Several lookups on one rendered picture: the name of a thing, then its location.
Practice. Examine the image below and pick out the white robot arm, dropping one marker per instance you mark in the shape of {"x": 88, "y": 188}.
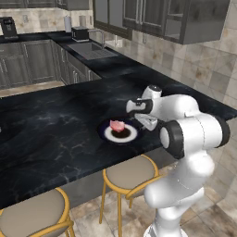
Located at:
{"x": 188, "y": 129}

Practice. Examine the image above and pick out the pale grey canister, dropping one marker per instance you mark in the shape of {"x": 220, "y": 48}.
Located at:
{"x": 82, "y": 21}

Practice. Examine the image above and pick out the dark blue rimmed white plate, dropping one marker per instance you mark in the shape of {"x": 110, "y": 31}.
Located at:
{"x": 122, "y": 139}

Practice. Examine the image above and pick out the grey kitchen sink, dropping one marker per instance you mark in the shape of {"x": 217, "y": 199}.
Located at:
{"x": 92, "y": 51}

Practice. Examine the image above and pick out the grey glass-door wall cupboards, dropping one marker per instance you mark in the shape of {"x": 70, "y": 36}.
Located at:
{"x": 160, "y": 17}

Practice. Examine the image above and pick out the grey base cupboards under sink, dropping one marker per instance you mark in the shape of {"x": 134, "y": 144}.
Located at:
{"x": 72, "y": 72}

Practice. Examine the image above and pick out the yellow stool with beige seat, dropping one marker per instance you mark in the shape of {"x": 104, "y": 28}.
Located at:
{"x": 31, "y": 216}
{"x": 129, "y": 174}

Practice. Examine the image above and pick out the white paper towel roll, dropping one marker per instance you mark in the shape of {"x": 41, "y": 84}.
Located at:
{"x": 68, "y": 24}

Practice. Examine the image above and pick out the silver tap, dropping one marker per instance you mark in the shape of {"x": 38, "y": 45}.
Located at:
{"x": 102, "y": 35}

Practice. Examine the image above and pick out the black toaster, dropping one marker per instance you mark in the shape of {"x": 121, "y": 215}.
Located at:
{"x": 80, "y": 34}

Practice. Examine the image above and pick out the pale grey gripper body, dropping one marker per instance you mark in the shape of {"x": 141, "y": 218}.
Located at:
{"x": 147, "y": 121}

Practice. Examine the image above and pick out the black coffee machine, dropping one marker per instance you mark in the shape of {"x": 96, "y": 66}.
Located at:
{"x": 8, "y": 27}

